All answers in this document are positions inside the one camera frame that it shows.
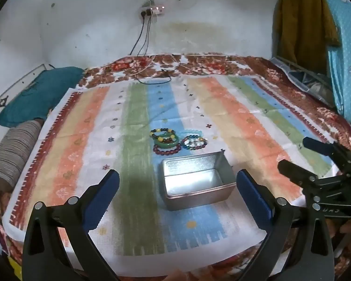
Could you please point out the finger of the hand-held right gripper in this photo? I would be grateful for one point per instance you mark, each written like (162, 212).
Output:
(317, 145)
(294, 172)

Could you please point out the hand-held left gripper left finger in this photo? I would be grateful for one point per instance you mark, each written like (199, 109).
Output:
(103, 197)

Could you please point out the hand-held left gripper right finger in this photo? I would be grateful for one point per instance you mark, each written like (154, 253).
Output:
(254, 200)

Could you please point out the silver metal tin box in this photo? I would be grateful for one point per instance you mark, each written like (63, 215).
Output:
(197, 199)

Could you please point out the green jade bangle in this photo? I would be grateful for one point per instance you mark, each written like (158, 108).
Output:
(159, 145)

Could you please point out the striped pastel cloth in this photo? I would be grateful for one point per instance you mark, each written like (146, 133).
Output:
(251, 128)

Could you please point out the metal rack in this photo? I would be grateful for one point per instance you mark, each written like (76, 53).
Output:
(305, 74)

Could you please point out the brown striped pillow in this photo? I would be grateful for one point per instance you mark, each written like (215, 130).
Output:
(13, 155)

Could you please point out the blue dotted cartoon curtain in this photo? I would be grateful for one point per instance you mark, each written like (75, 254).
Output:
(346, 49)

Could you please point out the teal pillow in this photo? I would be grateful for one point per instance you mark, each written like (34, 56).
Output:
(38, 93)

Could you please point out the mustard brown garment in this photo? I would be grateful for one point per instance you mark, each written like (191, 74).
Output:
(304, 20)

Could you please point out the white power strip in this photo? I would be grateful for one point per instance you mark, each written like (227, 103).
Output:
(153, 11)

